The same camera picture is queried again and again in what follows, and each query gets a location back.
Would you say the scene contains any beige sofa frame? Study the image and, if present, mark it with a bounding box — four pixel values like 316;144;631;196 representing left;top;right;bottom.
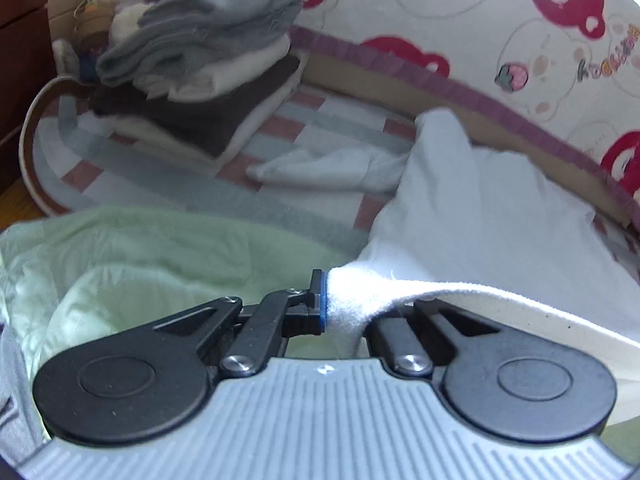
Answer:
18;27;639;231

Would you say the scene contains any light green blanket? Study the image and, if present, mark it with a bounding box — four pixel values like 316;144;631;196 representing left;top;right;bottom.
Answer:
1;206;367;378

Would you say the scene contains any cream folded garment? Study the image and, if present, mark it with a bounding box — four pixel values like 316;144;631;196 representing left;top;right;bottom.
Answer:
132;34;291;103

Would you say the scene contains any grey folded garment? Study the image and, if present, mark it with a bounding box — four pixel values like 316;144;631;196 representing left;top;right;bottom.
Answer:
96;0;303;87

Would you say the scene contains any dark brown folded garment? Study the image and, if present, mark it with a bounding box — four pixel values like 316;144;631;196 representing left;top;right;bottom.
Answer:
88;54;305;162

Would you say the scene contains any white fleece garment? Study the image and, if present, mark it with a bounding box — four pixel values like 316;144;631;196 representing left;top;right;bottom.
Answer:
248;108;639;422

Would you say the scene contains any bear print sofa cover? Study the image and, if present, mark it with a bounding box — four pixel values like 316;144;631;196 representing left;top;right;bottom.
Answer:
297;0;639;195

